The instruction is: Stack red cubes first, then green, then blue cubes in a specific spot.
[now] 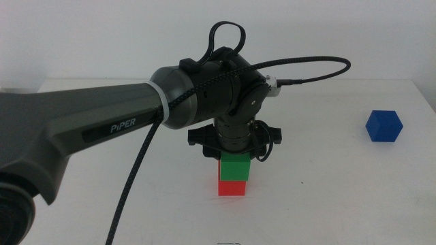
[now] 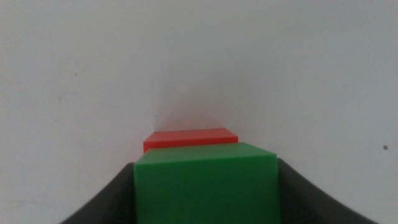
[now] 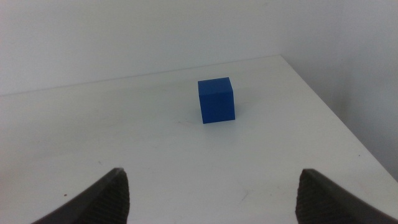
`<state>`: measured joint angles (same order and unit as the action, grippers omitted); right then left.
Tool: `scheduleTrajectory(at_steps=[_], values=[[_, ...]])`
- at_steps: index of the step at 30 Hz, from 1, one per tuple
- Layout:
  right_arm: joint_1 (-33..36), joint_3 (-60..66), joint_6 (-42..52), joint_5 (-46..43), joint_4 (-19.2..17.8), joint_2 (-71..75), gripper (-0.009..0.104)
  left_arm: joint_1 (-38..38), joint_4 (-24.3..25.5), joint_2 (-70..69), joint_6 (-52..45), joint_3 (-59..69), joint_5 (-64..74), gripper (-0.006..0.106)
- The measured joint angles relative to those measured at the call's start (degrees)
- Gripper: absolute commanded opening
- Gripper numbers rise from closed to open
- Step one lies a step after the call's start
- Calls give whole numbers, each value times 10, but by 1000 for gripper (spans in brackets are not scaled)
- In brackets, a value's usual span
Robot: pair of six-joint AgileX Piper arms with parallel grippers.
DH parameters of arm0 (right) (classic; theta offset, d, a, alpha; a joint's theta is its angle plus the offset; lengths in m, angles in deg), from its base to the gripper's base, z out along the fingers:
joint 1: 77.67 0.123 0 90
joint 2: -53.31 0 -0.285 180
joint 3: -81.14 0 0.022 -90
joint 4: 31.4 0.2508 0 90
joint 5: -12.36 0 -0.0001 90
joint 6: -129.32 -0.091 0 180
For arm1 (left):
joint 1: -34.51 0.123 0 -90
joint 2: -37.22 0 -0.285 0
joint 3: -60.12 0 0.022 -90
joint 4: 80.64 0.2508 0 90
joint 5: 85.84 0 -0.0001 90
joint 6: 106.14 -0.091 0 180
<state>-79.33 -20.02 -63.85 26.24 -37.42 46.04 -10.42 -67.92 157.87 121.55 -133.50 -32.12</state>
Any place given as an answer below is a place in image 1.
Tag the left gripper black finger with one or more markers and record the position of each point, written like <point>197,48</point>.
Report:
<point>255,154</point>
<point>213,154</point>

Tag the green cube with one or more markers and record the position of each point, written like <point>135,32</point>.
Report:
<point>235,168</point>

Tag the red cube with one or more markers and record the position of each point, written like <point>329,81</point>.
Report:
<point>231,188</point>

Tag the blue cube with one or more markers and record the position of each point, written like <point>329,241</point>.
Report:
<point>384,126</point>

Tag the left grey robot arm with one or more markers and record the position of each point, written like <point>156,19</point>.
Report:
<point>68,112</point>

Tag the white zip tie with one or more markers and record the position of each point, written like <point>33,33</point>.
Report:
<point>166,103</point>

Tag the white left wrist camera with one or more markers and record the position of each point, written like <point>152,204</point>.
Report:
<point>273,86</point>

